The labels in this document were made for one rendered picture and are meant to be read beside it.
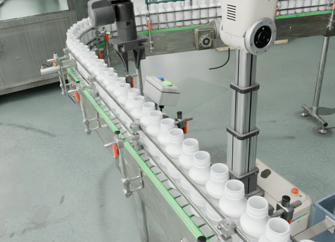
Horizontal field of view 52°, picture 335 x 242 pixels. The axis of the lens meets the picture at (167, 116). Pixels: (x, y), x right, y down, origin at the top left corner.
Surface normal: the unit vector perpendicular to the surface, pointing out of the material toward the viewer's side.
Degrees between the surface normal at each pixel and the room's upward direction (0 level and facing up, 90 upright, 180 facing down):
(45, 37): 90
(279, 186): 0
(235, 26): 90
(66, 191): 0
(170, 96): 90
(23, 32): 90
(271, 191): 0
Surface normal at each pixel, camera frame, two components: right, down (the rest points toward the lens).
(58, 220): -0.07, -0.87
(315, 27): 0.16, 0.47
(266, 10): 0.47, 0.55
